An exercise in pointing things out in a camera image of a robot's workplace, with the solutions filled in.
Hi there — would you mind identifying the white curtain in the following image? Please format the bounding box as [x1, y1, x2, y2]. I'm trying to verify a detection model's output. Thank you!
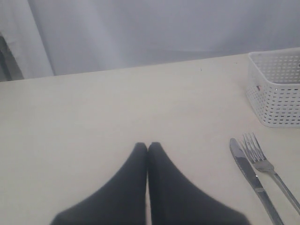
[0, 0, 300, 79]

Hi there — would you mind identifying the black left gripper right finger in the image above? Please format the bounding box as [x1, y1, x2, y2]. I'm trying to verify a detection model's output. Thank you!
[148, 142, 250, 225]

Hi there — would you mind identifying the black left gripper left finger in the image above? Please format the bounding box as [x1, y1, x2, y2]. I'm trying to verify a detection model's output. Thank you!
[52, 142, 148, 225]

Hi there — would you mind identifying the silver table knife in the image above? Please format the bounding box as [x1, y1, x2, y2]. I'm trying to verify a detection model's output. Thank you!
[229, 138, 284, 225]

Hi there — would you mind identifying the white perforated plastic basket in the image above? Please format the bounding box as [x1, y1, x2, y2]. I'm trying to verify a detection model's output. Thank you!
[246, 48, 300, 128]

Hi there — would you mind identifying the silver metal fork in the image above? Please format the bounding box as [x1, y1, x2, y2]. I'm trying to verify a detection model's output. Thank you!
[241, 133, 300, 214]

